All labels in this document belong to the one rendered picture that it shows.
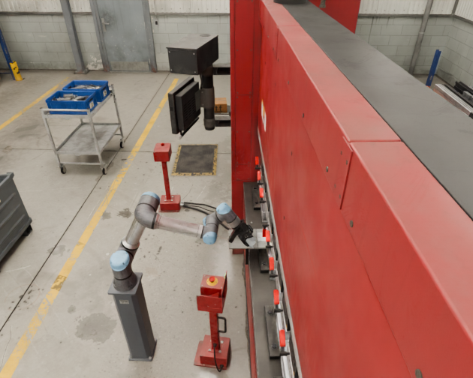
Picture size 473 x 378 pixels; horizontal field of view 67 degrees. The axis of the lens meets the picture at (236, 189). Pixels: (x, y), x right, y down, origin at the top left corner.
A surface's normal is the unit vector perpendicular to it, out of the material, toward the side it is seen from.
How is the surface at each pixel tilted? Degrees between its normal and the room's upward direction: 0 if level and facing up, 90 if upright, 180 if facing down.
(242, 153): 90
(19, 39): 90
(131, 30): 90
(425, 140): 0
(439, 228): 0
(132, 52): 90
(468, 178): 0
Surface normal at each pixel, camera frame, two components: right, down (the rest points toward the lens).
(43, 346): 0.00, -0.82
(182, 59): -0.28, 0.55
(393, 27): -0.04, 0.57
